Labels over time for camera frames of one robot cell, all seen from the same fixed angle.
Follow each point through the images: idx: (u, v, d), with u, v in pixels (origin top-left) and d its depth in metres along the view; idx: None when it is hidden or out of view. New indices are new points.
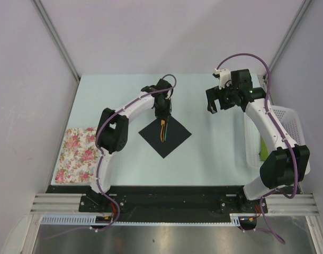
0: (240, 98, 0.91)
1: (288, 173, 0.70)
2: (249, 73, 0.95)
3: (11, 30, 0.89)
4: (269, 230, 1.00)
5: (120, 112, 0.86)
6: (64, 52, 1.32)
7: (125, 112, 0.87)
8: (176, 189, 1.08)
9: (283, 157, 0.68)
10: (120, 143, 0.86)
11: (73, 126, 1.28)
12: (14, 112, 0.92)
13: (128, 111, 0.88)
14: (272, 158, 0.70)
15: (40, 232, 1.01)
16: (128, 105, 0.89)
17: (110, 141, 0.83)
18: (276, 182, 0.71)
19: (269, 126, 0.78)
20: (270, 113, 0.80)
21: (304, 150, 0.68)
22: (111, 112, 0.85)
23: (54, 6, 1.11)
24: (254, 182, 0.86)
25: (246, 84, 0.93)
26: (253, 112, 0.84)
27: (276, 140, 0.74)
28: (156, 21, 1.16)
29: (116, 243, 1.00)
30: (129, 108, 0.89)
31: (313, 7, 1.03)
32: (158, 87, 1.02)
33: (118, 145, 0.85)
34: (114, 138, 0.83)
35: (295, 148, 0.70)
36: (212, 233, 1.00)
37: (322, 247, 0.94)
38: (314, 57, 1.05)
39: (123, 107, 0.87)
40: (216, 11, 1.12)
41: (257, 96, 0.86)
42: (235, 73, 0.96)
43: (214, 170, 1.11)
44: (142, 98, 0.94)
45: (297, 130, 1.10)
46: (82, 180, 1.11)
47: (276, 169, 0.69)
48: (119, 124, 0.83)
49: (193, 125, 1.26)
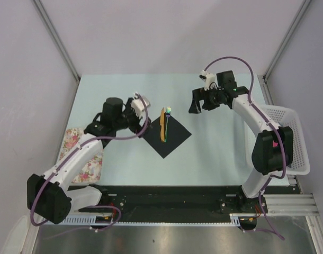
0: (226, 97, 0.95)
1: (278, 155, 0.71)
2: (233, 74, 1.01)
3: (11, 29, 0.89)
4: (272, 230, 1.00)
5: (53, 177, 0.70)
6: (64, 52, 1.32)
7: (57, 177, 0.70)
8: (177, 190, 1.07)
9: (268, 138, 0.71)
10: (61, 214, 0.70)
11: (73, 126, 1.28)
12: (14, 111, 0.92)
13: (63, 172, 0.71)
14: (259, 141, 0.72)
15: (40, 232, 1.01)
16: (61, 164, 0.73)
17: (47, 215, 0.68)
18: (268, 165, 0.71)
19: (253, 114, 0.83)
20: (253, 104, 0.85)
21: (288, 130, 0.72)
22: (38, 182, 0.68)
23: (54, 6, 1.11)
24: (252, 179, 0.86)
25: (231, 83, 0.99)
26: (239, 106, 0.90)
27: (261, 125, 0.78)
28: (156, 20, 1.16)
29: (116, 243, 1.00)
30: (63, 168, 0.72)
31: (313, 7, 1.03)
32: (106, 115, 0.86)
33: (57, 216, 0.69)
34: (49, 211, 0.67)
35: (280, 129, 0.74)
36: (212, 233, 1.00)
37: (322, 247, 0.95)
38: (314, 57, 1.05)
39: (55, 170, 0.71)
40: (216, 11, 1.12)
41: (240, 92, 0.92)
42: (220, 74, 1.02)
43: (214, 170, 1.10)
44: (83, 146, 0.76)
45: (297, 129, 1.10)
46: (82, 180, 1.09)
47: (265, 151, 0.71)
48: (50, 195, 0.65)
49: (194, 126, 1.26)
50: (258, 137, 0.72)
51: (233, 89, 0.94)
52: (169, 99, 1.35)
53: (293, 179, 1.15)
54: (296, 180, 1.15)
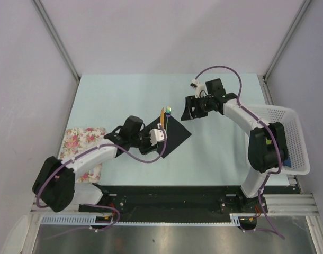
0: (216, 104, 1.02)
1: (272, 151, 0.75)
2: (221, 82, 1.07)
3: (11, 29, 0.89)
4: (273, 230, 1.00)
5: (69, 163, 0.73)
6: (64, 52, 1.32)
7: (73, 164, 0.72)
8: (177, 190, 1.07)
9: (260, 134, 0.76)
10: (62, 203, 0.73)
11: (73, 126, 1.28)
12: (15, 111, 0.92)
13: (78, 163, 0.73)
14: (252, 139, 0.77)
15: (40, 232, 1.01)
16: (79, 155, 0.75)
17: (49, 199, 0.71)
18: (264, 162, 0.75)
19: (243, 114, 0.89)
20: (242, 106, 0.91)
21: (278, 125, 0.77)
22: (56, 164, 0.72)
23: (54, 6, 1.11)
24: (250, 177, 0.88)
25: (220, 91, 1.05)
26: (229, 110, 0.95)
27: (252, 123, 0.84)
28: (156, 20, 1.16)
29: (116, 244, 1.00)
30: (80, 159, 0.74)
31: (313, 7, 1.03)
32: (125, 130, 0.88)
33: (58, 204, 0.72)
34: (53, 196, 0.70)
35: (270, 126, 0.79)
36: (212, 233, 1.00)
37: (322, 247, 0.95)
38: (314, 57, 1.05)
39: (72, 157, 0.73)
40: (216, 11, 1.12)
41: (227, 98, 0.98)
42: (208, 82, 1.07)
43: (215, 171, 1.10)
44: (101, 147, 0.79)
45: (297, 129, 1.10)
46: (82, 180, 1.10)
47: (259, 147, 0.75)
48: (61, 180, 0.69)
49: (193, 126, 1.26)
50: (251, 134, 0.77)
51: (222, 96, 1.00)
52: (169, 99, 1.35)
53: (293, 178, 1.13)
54: (296, 180, 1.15)
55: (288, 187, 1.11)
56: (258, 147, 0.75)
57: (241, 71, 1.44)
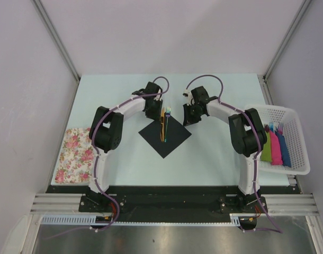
0: (202, 106, 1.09)
1: (251, 136, 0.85)
2: (204, 89, 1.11)
3: (11, 29, 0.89)
4: (277, 230, 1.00)
5: (115, 110, 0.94)
6: (64, 52, 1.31)
7: (119, 110, 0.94)
8: (178, 190, 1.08)
9: (238, 120, 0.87)
10: (115, 141, 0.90)
11: (73, 126, 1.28)
12: (14, 112, 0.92)
13: (122, 109, 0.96)
14: (231, 124, 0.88)
15: (40, 232, 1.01)
16: (121, 104, 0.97)
17: (105, 139, 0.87)
18: (245, 144, 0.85)
19: (223, 108, 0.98)
20: (222, 102, 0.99)
21: (253, 111, 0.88)
22: (105, 111, 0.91)
23: (54, 6, 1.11)
24: (242, 170, 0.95)
25: (203, 97, 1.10)
26: (212, 108, 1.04)
27: (230, 111, 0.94)
28: (156, 20, 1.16)
29: (116, 243, 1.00)
30: (123, 107, 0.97)
31: (314, 8, 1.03)
32: (147, 90, 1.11)
33: (114, 142, 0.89)
34: (108, 136, 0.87)
35: (246, 112, 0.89)
36: (212, 233, 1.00)
37: (322, 248, 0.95)
38: (315, 57, 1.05)
39: (117, 106, 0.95)
40: (217, 11, 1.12)
41: (210, 100, 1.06)
42: (194, 90, 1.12)
43: (214, 173, 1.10)
44: (135, 99, 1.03)
45: (297, 130, 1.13)
46: (82, 180, 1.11)
47: (239, 130, 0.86)
48: (115, 119, 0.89)
49: (193, 125, 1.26)
50: (230, 120, 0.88)
51: (205, 98, 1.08)
52: (169, 99, 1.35)
53: (293, 178, 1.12)
54: (296, 180, 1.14)
55: (288, 187, 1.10)
56: (237, 131, 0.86)
57: (241, 72, 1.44)
